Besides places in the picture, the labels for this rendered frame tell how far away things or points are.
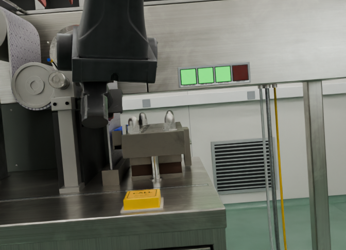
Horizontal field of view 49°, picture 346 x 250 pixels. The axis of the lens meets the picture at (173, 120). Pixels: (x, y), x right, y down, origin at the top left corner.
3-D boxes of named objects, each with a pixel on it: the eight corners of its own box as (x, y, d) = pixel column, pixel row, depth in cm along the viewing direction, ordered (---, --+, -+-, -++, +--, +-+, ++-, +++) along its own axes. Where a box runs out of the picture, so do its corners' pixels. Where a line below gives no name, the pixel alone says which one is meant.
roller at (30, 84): (13, 110, 99) (9, 63, 98) (46, 107, 124) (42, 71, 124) (59, 106, 99) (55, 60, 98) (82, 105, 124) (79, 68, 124)
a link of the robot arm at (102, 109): (117, 54, 80) (75, 53, 78) (120, 102, 75) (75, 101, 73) (113, 84, 91) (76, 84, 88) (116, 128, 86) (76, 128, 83)
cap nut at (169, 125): (163, 131, 98) (161, 114, 98) (163, 130, 102) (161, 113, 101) (177, 130, 98) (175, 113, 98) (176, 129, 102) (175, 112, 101)
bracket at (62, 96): (58, 194, 93) (47, 69, 91) (66, 188, 99) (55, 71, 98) (79, 193, 93) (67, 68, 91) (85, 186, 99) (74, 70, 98)
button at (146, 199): (123, 211, 73) (122, 199, 73) (127, 202, 80) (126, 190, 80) (159, 209, 73) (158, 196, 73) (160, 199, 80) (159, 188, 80)
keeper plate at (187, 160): (185, 166, 113) (182, 129, 112) (184, 160, 123) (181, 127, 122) (193, 165, 113) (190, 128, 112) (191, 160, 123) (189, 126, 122)
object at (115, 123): (107, 137, 100) (101, 67, 99) (119, 130, 124) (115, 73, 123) (109, 137, 100) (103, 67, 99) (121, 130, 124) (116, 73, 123)
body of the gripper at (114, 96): (123, 114, 94) (118, 100, 87) (82, 117, 94) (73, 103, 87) (122, 92, 97) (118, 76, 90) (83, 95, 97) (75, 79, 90)
